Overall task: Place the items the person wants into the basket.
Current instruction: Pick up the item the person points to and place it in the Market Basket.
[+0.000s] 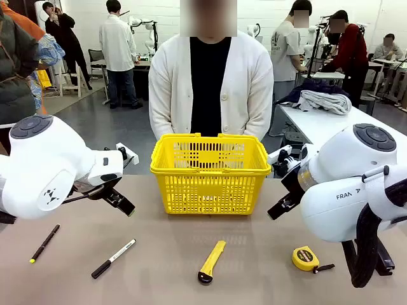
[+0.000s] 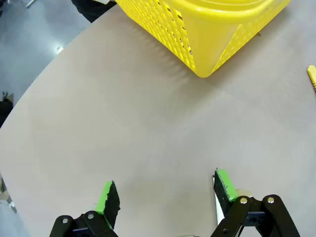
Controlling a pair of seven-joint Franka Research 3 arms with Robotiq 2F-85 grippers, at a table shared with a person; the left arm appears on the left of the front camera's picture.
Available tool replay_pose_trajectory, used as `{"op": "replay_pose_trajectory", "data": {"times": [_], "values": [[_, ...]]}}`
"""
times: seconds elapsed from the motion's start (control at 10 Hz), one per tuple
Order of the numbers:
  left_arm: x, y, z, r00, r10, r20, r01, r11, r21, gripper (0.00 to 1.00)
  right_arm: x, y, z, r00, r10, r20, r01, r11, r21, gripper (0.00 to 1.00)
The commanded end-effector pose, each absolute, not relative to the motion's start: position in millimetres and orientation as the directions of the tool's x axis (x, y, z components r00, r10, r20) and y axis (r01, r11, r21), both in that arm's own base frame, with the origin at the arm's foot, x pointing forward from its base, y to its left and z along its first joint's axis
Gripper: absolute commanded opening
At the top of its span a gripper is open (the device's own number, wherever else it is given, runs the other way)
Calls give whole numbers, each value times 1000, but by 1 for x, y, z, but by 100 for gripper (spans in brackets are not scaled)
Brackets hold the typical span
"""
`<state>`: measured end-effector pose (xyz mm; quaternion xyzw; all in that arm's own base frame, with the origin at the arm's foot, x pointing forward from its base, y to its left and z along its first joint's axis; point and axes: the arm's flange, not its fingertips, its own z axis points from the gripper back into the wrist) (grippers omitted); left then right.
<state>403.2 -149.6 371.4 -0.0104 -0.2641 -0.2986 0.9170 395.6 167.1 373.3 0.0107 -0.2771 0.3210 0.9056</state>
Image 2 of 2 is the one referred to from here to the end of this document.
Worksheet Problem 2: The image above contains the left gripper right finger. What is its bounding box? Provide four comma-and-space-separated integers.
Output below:
211, 168, 301, 237

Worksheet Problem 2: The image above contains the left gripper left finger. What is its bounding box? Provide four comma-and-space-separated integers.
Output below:
49, 180, 121, 237

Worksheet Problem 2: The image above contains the yellow utility knife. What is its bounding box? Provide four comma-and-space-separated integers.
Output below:
306, 65, 316, 95

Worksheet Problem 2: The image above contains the yellow plastic shopping basket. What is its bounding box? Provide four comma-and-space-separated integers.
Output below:
115, 0, 292, 79

